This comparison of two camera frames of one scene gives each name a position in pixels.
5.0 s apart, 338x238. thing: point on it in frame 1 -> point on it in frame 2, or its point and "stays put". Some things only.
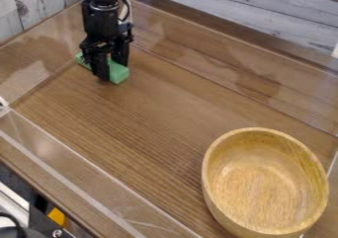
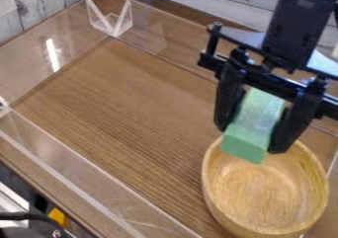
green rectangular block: x=118 y=71 -> x=245 y=139
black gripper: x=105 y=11 -> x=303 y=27
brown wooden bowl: x=266 y=184 stays put
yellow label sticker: x=57 y=215 stays put
